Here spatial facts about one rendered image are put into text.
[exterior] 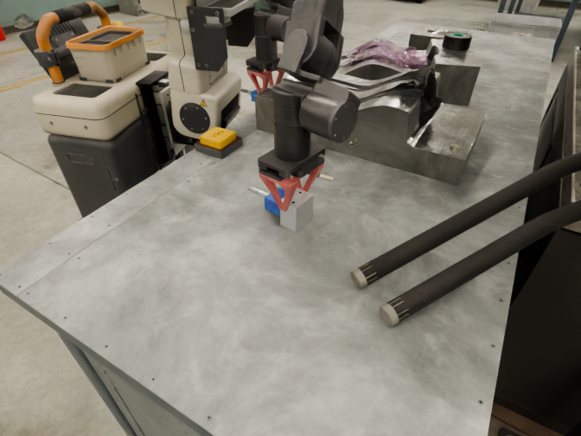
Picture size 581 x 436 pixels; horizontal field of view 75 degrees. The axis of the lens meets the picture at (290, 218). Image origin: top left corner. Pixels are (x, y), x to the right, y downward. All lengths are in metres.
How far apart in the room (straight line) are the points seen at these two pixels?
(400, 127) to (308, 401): 0.56
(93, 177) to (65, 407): 0.75
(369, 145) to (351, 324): 0.45
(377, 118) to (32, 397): 1.38
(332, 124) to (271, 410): 0.35
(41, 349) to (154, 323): 1.16
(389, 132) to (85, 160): 0.97
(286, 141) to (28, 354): 1.37
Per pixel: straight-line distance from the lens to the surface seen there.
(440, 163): 0.83
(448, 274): 0.57
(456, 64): 1.20
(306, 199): 0.65
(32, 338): 1.76
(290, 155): 0.58
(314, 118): 0.52
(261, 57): 1.06
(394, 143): 0.84
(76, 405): 1.52
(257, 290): 0.57
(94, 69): 1.40
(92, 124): 1.28
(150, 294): 0.60
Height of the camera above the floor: 1.24
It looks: 39 degrees down
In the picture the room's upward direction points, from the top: straight up
